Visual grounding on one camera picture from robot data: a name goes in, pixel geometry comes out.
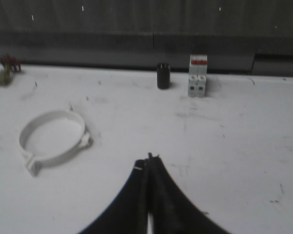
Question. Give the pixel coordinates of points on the white circuit breaker red switch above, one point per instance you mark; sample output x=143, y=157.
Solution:
x=197, y=77

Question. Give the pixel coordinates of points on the grey stone counter ledge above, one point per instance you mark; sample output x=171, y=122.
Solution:
x=263, y=56

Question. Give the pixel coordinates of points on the dark brown cylindrical coupling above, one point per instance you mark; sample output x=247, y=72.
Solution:
x=163, y=75

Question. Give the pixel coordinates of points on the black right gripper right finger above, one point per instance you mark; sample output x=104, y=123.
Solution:
x=170, y=209

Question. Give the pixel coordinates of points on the brass valve red handwheel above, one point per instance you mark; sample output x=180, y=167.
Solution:
x=10, y=64

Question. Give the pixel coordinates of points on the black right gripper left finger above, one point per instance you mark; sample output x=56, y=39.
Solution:
x=127, y=213

